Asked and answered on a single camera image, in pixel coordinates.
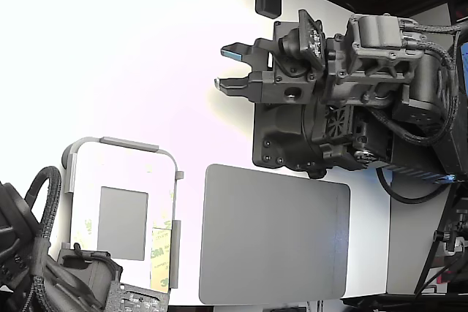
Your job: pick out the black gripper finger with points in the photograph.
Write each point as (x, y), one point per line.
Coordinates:
(234, 53)
(237, 87)

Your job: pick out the dark grey printed gripper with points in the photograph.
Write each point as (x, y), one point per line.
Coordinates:
(365, 67)

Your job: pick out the dark grey six-joint robot arm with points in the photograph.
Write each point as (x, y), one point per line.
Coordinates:
(281, 136)

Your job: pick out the grey printed holding fixture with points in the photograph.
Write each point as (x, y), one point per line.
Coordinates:
(129, 142)

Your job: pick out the black tripod stand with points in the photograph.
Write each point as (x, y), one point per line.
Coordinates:
(461, 217)

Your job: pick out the white raised platform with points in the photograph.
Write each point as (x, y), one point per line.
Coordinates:
(413, 246)

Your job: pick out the dark printed circuit board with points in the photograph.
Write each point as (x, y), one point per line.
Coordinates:
(139, 297)

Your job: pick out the grey motor block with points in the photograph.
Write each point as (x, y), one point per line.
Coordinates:
(91, 272)

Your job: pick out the black stationary device housing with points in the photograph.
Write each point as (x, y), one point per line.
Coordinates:
(11, 217)

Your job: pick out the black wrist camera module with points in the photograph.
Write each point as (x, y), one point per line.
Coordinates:
(311, 39)

